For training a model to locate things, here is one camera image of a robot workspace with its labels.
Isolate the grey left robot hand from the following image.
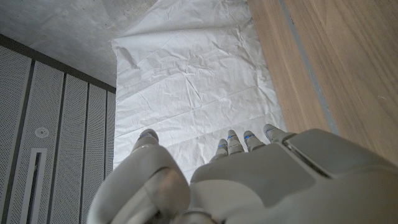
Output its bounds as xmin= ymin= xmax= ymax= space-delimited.
xmin=86 ymin=123 xmax=398 ymax=224

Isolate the white backdrop cloth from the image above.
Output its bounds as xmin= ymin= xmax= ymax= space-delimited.
xmin=111 ymin=0 xmax=289 ymax=184

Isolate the round white ceiling sensor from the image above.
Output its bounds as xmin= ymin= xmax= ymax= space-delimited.
xmin=34 ymin=126 xmax=50 ymax=139

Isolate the white ceiling slot vent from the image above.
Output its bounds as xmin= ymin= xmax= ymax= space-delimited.
xmin=19 ymin=147 xmax=48 ymax=224

